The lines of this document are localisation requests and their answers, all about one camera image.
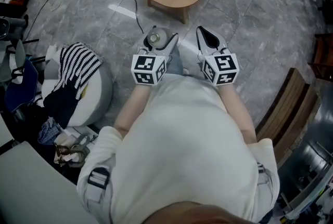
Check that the black white striped knit garment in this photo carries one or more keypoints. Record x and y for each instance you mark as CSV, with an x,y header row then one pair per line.
x,y
78,62

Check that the grey oval bowl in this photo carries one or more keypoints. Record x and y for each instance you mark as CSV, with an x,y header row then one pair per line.
x,y
4,28

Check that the person's left forearm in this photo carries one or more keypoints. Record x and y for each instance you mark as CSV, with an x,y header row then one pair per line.
x,y
132,108

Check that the person's blue jeans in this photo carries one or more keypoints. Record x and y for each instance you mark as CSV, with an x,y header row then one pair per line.
x,y
175,64

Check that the person's right forearm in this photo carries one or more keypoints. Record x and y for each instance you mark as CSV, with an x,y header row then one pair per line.
x,y
234,108

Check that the person's white shirt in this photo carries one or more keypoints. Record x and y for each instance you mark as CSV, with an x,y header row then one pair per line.
x,y
182,152

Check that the wooden slatted bench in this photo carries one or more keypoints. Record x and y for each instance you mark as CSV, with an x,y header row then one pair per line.
x,y
288,111

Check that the blue chair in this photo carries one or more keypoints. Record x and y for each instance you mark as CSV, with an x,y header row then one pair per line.
x,y
22,85

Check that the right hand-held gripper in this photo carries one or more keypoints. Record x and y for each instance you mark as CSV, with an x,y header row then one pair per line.
x,y
226,64

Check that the grey chair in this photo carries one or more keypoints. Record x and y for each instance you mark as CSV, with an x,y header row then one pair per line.
x,y
19,51

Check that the grey round pouf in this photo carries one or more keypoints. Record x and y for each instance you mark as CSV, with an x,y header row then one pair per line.
x,y
96,98

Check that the blue checked cloth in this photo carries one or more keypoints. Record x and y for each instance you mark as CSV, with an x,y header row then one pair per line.
x,y
49,130

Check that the dark wooden chair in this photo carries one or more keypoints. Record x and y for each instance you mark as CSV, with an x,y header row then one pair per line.
x,y
323,69

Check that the clear glass cup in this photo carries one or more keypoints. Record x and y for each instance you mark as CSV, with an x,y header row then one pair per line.
x,y
156,37

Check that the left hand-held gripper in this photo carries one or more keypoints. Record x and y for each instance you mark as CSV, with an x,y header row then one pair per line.
x,y
143,63

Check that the black clothing pile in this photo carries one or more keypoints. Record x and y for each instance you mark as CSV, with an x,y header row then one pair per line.
x,y
28,119

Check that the person's white shoe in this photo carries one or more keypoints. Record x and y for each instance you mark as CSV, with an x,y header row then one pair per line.
x,y
186,70

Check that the grey metal machine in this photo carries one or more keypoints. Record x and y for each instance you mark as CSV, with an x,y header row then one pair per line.
x,y
312,155

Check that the white counter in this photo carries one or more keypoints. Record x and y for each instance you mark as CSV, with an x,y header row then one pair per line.
x,y
28,186

